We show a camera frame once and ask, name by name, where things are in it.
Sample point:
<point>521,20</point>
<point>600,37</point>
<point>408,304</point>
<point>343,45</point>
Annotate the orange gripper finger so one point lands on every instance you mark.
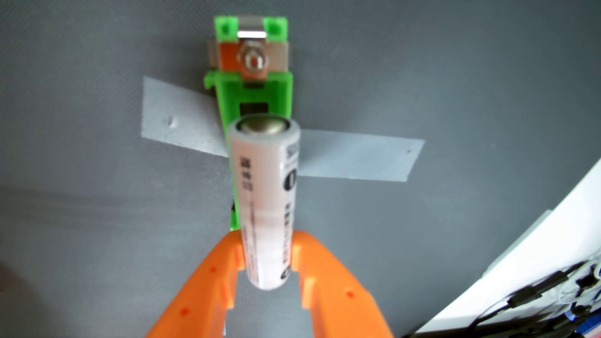
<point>338,300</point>
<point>206,291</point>

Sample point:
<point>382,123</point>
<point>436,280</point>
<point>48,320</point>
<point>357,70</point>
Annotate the white cylindrical battery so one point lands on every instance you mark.
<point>265,187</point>

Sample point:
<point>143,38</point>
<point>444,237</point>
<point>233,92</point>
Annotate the green battery holder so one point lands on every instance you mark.
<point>253,94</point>

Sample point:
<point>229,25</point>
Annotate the grey tape strip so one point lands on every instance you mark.
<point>357,155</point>

